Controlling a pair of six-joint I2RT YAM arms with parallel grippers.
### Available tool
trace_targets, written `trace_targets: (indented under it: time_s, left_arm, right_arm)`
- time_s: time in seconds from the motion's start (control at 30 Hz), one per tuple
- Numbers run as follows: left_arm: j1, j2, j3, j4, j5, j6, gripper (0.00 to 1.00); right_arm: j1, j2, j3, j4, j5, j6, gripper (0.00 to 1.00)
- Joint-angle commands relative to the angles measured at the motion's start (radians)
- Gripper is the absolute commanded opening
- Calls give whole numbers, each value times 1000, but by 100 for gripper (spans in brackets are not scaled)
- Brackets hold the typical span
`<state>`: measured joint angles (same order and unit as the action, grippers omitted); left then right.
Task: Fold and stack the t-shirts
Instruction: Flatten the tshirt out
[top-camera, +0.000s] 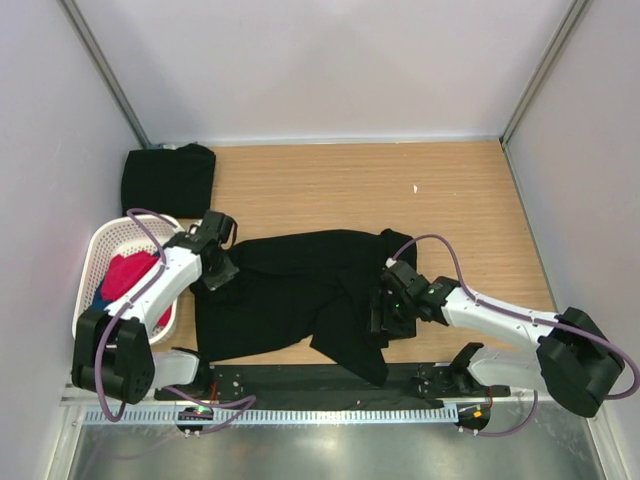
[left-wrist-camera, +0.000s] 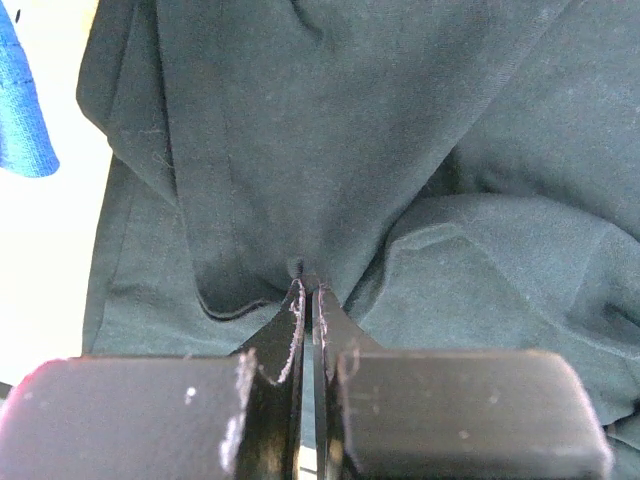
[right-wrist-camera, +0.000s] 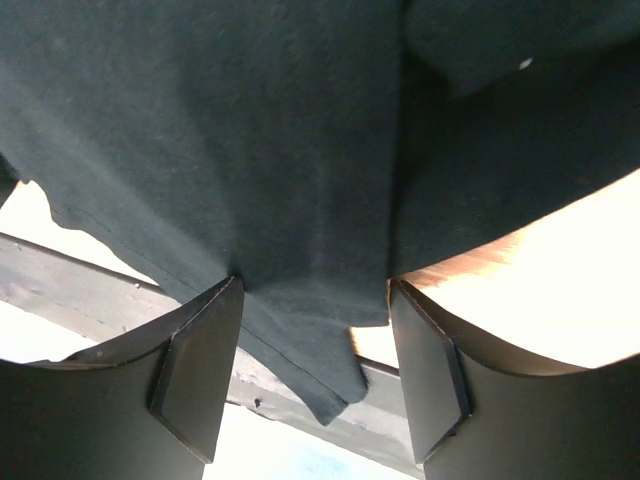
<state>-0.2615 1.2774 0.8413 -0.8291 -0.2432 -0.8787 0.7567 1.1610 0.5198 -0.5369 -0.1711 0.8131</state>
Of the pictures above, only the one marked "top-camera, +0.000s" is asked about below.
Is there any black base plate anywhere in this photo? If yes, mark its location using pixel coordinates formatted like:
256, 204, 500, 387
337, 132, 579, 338
153, 362, 511, 412

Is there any right frame post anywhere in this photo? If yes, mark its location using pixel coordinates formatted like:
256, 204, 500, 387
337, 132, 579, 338
499, 0, 596, 146

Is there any white plastic laundry basket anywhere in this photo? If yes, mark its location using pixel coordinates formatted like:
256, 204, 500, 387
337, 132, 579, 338
71, 214, 184, 346

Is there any aluminium rail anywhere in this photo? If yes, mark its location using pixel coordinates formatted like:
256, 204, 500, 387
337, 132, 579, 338
59, 364, 609, 407

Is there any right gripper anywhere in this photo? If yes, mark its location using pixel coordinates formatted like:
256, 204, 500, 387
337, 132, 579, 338
364, 287, 417, 341

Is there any pink t shirt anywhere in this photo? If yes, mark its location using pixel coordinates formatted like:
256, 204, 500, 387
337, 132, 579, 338
102, 251, 159, 302

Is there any left frame post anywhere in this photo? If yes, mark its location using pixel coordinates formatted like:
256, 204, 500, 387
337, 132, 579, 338
58, 0, 151, 149

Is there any blue t shirt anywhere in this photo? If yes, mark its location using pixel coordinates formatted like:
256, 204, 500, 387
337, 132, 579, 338
88, 281, 112, 311

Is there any folded black t shirt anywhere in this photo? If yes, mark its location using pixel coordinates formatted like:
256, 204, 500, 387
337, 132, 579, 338
120, 143, 216, 219

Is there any black t shirt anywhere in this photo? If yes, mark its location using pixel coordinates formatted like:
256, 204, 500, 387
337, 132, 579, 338
191, 229, 417, 387
120, 143, 216, 219

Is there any slotted cable duct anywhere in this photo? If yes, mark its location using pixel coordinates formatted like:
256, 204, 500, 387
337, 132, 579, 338
82, 405, 459, 426

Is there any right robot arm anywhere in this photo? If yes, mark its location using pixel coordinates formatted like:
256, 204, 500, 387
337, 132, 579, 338
371, 259, 625, 418

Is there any frame post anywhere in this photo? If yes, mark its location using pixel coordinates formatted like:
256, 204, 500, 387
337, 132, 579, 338
499, 0, 596, 146
58, 0, 151, 149

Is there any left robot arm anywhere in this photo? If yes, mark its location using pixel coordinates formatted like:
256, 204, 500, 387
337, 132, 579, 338
71, 209, 238, 404

